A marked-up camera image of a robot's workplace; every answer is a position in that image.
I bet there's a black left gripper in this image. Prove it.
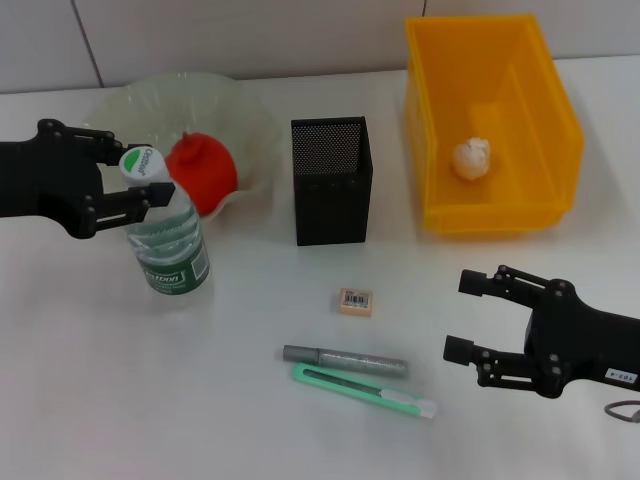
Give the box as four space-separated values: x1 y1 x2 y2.
0 118 176 240

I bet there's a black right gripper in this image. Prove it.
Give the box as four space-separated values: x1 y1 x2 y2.
442 264 640 400

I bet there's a clear water bottle green label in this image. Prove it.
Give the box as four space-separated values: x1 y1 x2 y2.
118 145 212 311

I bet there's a red-orange toy orange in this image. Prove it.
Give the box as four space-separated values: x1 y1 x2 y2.
164 132 239 217

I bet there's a mint green utility knife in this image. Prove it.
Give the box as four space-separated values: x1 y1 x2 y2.
291 362 439 423

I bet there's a white paper ball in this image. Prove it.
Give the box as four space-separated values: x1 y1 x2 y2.
452 137 494 180

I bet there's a translucent wavy fruit bowl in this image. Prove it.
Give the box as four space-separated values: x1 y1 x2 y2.
82 71 281 222

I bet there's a silver glitter marker pen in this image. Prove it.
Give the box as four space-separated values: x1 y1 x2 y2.
282 343 410 380

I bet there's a beige eraser with barcode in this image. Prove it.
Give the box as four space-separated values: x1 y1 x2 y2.
332 287 375 317

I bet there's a black mesh pen holder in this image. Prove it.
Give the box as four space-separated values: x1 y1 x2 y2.
291 116 375 247

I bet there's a plain white partition board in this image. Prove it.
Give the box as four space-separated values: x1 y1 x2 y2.
0 0 101 96
74 0 426 90

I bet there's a yellow plastic storage bin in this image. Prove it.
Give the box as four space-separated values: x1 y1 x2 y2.
404 14 585 235

